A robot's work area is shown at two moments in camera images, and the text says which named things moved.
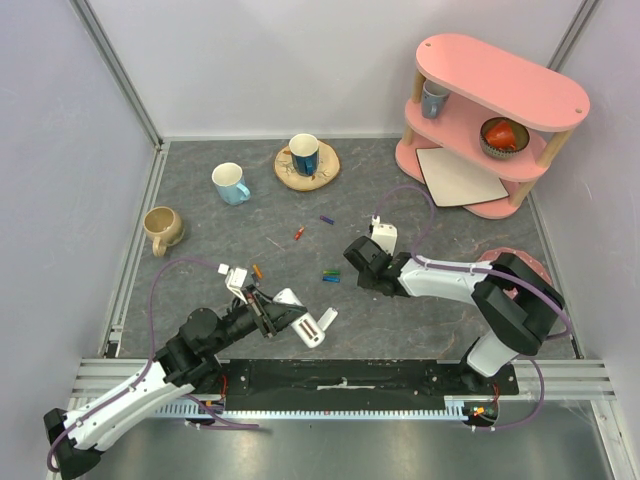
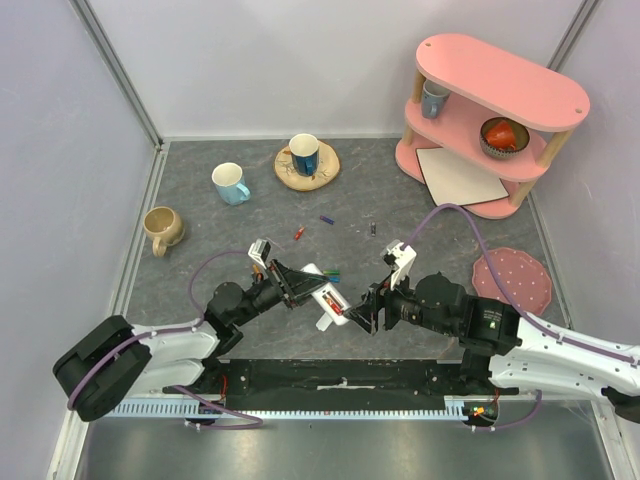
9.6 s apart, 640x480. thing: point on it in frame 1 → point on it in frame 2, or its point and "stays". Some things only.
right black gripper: x=367 y=265 → x=376 y=308
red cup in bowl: x=501 y=136 stays
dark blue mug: x=305 y=153 stays
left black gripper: x=280 y=315 → x=296 y=283
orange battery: x=257 y=271 stays
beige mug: x=165 y=226 stays
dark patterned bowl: x=503 y=137 stays
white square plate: x=455 y=181 stays
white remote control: x=304 y=327 → x=311 y=268
